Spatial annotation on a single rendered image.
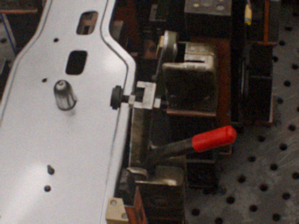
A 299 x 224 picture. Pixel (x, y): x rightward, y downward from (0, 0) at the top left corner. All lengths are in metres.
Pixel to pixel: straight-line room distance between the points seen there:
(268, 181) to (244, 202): 0.07
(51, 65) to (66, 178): 0.21
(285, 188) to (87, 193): 0.46
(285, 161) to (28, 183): 0.55
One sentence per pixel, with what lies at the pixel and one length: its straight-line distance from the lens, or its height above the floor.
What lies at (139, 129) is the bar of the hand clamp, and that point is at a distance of 0.81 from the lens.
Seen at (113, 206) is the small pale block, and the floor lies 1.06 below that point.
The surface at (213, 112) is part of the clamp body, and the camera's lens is 1.08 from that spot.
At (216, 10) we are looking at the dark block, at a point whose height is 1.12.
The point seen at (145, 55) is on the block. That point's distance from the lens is 1.47.
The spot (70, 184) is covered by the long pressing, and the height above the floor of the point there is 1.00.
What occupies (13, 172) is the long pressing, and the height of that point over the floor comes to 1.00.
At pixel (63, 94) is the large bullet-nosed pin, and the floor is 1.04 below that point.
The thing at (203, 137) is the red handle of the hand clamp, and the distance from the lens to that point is 0.84.
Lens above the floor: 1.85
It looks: 56 degrees down
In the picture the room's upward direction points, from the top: 9 degrees counter-clockwise
